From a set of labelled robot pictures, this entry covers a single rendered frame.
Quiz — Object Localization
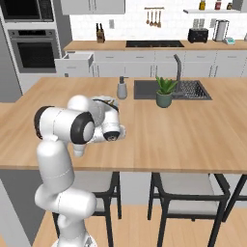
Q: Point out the white wall shelf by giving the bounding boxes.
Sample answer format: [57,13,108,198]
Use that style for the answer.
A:
[182,8,243,14]

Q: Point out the white base cupboard run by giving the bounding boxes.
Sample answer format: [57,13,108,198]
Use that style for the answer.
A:
[92,49,247,78]

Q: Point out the grey soap dispenser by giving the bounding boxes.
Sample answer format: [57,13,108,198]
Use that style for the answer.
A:
[116,75,130,100]

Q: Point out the black hob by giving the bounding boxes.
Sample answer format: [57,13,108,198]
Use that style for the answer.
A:
[124,40,185,49]

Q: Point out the dark grey sink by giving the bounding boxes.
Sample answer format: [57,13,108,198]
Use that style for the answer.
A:
[133,79,213,101]

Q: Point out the white wall cupboard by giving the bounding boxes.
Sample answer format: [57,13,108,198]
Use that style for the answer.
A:
[60,0,126,16]

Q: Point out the black microwave oven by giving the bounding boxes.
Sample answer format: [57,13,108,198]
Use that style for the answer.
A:
[0,0,55,23]

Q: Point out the wooden knife block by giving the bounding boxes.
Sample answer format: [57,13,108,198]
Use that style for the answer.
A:
[95,22,107,44]

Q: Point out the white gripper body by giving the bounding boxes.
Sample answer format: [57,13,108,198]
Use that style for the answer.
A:
[117,124,127,140]

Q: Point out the open white drawer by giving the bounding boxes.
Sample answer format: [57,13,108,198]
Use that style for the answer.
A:
[54,52,96,78]

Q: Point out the black stool with grey seat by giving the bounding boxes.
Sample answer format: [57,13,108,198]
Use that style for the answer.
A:
[221,174,247,224]
[52,171,123,247]
[147,172,232,247]

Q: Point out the steel built-in oven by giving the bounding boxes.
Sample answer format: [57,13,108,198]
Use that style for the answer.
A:
[7,28,61,74]

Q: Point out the grey wall cupboard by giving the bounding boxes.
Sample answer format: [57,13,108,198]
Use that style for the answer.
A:
[232,0,247,13]

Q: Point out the black toaster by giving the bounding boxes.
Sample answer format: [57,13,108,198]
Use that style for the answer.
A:
[187,27,209,44]

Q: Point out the green plant in grey pot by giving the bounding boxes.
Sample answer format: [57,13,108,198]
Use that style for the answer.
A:
[154,75,178,109]

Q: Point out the dark grey tap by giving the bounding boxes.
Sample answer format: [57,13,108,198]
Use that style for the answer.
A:
[173,53,183,98]

